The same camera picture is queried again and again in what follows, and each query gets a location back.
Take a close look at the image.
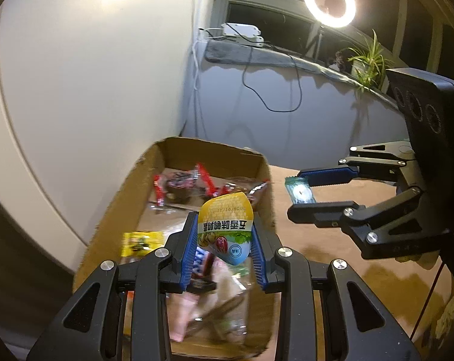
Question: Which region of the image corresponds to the light blue candy packet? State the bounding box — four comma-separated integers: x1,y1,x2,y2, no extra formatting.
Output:
285,176,316,205

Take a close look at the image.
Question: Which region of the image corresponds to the yellow blue egg snack packet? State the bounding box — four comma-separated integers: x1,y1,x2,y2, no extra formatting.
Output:
197,192,254,266

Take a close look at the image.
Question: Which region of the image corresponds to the red clear dates bag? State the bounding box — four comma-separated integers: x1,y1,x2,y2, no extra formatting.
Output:
151,163,270,207

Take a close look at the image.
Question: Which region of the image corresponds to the pink sachet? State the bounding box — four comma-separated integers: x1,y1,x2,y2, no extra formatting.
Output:
167,292,199,342

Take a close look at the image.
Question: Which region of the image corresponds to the tan table blanket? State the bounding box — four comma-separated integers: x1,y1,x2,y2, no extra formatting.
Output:
270,165,452,360

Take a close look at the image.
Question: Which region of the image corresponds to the potted spider plant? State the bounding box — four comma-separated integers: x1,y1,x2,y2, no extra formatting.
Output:
347,29,393,94

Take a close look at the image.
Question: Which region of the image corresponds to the large Snickers bar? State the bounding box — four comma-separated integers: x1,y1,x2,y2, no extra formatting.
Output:
187,247,217,295

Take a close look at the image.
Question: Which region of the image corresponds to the brown cardboard box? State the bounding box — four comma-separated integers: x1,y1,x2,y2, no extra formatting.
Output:
74,137,276,360

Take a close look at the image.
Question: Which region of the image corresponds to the white power adapter box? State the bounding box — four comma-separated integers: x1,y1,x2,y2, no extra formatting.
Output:
203,23,264,48

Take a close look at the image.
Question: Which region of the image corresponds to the grey windowsill mat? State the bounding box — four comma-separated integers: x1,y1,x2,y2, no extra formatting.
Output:
202,39,401,113

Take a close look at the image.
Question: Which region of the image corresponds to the black cable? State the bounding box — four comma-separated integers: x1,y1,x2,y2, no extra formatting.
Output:
226,22,303,113

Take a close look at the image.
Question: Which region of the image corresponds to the ring light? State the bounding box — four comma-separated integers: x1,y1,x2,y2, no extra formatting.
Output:
304,0,356,29

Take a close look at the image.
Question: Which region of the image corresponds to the white cable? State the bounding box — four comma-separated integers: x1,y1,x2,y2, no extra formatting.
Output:
190,28,222,91

